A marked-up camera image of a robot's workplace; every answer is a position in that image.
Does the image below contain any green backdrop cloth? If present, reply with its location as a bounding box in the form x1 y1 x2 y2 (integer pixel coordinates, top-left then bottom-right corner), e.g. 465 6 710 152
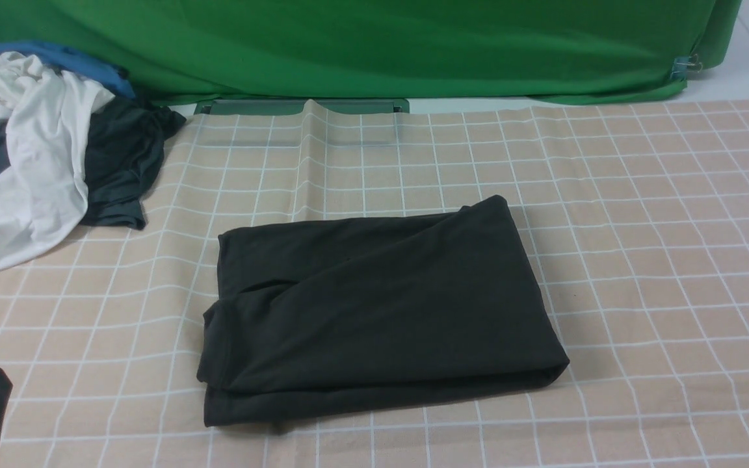
0 1 741 105

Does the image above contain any dark teal garment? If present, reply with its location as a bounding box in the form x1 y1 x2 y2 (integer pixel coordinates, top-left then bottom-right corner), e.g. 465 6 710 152
80 97 187 230

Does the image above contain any blue binder clip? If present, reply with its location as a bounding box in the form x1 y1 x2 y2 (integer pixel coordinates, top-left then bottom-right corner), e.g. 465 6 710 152
669 53 703 81

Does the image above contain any beige checkered tablecloth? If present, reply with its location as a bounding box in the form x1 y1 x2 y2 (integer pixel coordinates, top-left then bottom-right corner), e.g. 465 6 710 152
0 101 749 467

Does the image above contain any dark gray long-sleeved shirt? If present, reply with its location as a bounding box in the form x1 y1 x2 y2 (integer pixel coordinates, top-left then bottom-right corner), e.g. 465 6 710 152
197 196 570 427

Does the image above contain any white crumpled shirt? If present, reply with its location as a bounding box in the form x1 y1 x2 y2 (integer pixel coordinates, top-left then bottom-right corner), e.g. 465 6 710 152
0 51 114 270

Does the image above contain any blue garment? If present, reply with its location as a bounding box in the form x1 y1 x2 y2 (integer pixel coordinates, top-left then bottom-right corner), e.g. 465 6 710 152
0 39 136 194

